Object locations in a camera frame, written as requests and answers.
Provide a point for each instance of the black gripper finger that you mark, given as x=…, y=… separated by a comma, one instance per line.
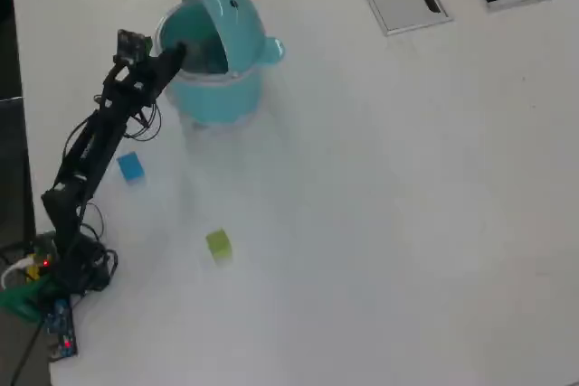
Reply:
x=172, y=63

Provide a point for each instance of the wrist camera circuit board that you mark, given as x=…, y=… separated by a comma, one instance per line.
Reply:
x=131, y=47

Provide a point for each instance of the dark side panel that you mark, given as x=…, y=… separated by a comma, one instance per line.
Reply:
x=13, y=169

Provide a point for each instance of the green table clamp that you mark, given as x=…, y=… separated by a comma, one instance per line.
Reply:
x=22, y=298

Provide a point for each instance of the teal bin with lid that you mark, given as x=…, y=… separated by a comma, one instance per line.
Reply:
x=226, y=92

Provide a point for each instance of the yellow connector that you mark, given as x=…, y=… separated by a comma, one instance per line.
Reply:
x=32, y=272

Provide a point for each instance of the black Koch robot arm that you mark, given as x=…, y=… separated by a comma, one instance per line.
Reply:
x=90, y=146

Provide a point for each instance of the green lego block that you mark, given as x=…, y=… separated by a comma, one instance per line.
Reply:
x=219, y=245

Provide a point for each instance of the blue lego block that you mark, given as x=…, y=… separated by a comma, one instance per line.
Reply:
x=131, y=166

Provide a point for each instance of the green board with red light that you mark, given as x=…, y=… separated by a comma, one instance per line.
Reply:
x=44, y=250

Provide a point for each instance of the blue controller circuit board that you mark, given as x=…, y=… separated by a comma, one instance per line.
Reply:
x=61, y=329

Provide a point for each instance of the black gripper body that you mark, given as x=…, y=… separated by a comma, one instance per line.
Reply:
x=135, y=85

